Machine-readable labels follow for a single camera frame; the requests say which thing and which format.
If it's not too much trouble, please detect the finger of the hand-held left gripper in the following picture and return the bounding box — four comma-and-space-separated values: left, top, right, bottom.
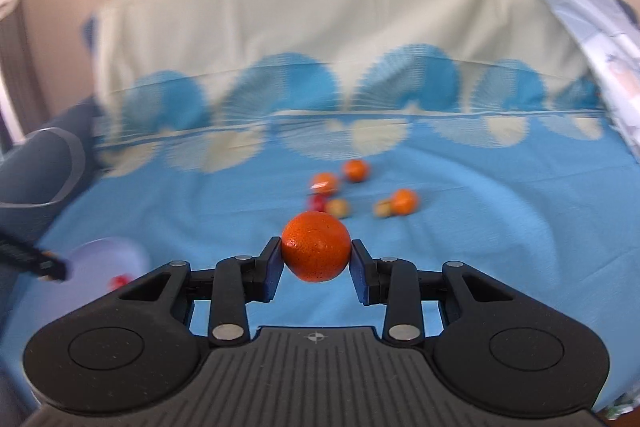
0, 229, 69, 282

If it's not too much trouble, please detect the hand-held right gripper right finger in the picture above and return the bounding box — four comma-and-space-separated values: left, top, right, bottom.
351, 239, 518, 348

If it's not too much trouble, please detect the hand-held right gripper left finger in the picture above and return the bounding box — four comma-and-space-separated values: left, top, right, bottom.
117, 237, 285, 348

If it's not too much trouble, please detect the orange mandarin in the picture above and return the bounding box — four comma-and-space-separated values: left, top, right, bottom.
342, 159, 370, 183
281, 210, 352, 283
310, 173, 341, 196
390, 189, 419, 215

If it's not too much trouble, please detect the light blue plate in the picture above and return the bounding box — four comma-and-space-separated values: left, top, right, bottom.
10, 239, 150, 338

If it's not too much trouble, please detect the blue denim sofa armrest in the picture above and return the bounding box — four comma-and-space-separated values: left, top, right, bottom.
0, 99, 101, 308

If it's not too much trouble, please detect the blue fan-print bedsheet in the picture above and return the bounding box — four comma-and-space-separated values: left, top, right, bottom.
0, 0, 640, 423

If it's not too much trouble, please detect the pale blue printed cloth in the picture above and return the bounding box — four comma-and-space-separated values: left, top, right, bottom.
500, 0, 640, 162

